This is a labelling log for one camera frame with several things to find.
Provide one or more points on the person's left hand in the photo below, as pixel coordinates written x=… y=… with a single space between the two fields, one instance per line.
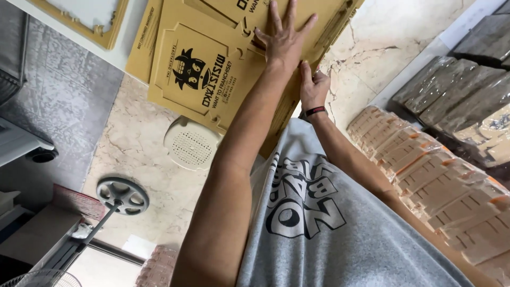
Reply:
x=285 y=46

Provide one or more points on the person's right hand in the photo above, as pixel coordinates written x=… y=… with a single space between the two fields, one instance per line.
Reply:
x=312 y=91

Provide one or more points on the large tan cardboard box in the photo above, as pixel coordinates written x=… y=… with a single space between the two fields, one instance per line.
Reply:
x=330 y=28

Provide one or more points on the black wristband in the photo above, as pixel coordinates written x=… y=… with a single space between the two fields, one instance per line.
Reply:
x=314 y=111

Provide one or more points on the tan cardboard blank black logo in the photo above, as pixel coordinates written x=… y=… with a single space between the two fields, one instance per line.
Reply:
x=199 y=79

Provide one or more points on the cream round perforated fan cover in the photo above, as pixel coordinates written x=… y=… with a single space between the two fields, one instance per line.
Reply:
x=192 y=145

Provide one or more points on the grey printed t-shirt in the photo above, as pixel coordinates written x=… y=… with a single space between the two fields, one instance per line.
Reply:
x=338 y=223

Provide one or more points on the narrow tan cardboard blank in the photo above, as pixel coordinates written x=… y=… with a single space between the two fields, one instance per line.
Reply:
x=143 y=44

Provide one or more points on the wrapped bundles of dark cardboard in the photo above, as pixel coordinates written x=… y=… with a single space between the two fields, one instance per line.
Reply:
x=458 y=91

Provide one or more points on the wrapped bundles of tan cardboard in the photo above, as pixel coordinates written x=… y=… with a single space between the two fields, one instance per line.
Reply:
x=442 y=179

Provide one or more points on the grey stand fan base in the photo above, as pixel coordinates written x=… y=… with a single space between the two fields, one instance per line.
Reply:
x=121 y=197

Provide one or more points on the wrapped bundle of pink cardboard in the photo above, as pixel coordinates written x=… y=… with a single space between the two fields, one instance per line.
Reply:
x=157 y=267

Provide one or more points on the white cabinet with black wheel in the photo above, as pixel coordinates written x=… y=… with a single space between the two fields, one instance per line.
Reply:
x=20 y=143

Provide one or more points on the brown cardboard carton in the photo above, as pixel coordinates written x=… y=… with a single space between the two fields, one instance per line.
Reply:
x=36 y=235

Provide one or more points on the tan cardboard frame offcut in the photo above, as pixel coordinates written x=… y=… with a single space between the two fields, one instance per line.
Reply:
x=104 y=34

